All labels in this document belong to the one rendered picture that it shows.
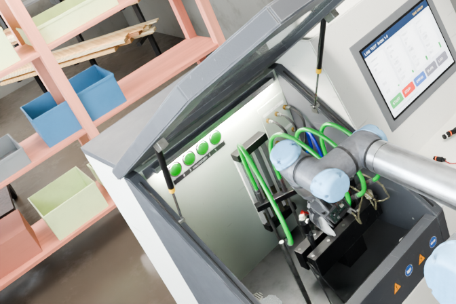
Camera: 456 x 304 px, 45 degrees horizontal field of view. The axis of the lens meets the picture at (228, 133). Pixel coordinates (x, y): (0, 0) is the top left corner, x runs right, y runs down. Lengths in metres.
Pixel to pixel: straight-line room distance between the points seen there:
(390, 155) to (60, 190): 3.47
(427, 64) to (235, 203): 0.89
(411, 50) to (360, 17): 0.26
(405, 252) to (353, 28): 0.76
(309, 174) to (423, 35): 1.10
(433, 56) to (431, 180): 1.15
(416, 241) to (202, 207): 0.70
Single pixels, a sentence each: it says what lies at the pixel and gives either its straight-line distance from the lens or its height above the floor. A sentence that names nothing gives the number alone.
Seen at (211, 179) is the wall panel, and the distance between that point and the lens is 1.89.
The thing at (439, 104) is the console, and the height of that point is 1.05.
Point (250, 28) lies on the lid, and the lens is 0.93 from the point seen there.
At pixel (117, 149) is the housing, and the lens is 1.82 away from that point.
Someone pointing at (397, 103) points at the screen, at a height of 1.18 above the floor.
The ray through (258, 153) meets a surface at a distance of 1.95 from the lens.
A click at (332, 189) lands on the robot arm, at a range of 1.21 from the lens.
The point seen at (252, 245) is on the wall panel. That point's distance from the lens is 2.10.
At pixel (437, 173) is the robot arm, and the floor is 1.53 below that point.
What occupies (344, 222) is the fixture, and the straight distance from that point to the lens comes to 1.93.
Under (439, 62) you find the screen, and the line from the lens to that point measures 2.27.
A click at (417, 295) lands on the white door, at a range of 1.97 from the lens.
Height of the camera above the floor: 2.24
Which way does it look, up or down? 28 degrees down
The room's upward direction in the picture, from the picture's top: 25 degrees counter-clockwise
